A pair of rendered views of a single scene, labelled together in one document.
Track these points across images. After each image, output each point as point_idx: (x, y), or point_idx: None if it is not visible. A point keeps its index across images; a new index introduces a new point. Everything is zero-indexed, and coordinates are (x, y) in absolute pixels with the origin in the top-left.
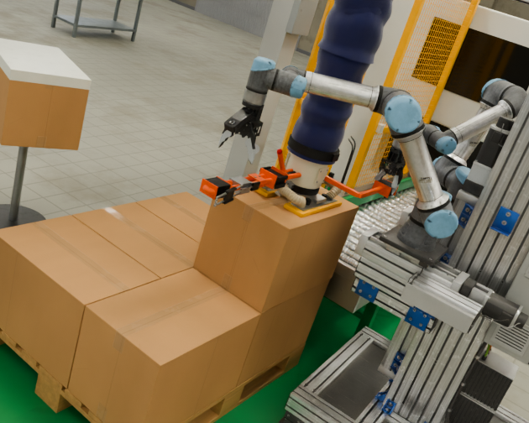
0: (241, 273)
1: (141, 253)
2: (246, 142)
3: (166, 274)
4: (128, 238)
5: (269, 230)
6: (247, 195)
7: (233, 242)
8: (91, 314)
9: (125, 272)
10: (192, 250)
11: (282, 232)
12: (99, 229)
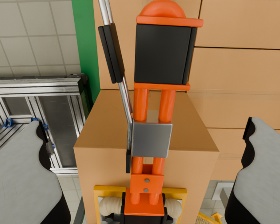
0: (132, 101)
1: (235, 64)
2: (42, 201)
3: (194, 57)
4: (261, 72)
5: (108, 136)
6: (173, 169)
7: None
8: None
9: (226, 18)
10: (203, 113)
11: (86, 140)
12: None
